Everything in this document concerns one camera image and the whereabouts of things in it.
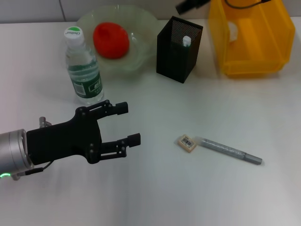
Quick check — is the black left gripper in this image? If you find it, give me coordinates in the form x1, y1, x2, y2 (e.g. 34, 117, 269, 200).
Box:
26, 99, 142, 165

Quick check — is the white paper ball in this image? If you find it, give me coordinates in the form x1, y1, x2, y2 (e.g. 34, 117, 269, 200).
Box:
227, 20, 239, 43

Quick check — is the clear water bottle green label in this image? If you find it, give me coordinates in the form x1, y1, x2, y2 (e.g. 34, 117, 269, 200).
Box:
63, 26, 105, 105

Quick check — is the beige eraser with barcode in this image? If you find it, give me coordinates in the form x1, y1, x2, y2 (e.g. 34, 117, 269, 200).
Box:
176, 134, 197, 153

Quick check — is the orange fruit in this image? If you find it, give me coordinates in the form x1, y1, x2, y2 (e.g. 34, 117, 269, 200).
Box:
92, 22, 131, 60

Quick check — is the grey marker pen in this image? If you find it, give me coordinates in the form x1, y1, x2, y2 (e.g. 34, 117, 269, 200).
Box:
199, 137, 263, 166

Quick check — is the black mesh pen holder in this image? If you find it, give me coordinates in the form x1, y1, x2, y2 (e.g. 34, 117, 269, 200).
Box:
156, 16, 204, 84

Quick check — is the clear glass fruit bowl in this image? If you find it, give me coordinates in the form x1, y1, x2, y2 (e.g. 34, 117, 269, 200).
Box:
76, 5, 160, 81

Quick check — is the yellow plastic bin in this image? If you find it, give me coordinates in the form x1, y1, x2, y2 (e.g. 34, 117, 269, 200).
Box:
208, 0, 296, 79

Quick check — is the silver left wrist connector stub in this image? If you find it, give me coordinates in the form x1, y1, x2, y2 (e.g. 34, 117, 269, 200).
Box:
39, 116, 53, 129

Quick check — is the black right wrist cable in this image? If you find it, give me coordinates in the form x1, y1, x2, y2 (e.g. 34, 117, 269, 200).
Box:
224, 0, 271, 9

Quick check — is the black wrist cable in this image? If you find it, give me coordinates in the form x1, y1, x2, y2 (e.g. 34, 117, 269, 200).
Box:
24, 161, 52, 175
224, 0, 271, 9

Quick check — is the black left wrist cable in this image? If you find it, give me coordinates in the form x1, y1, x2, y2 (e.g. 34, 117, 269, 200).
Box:
24, 161, 52, 175

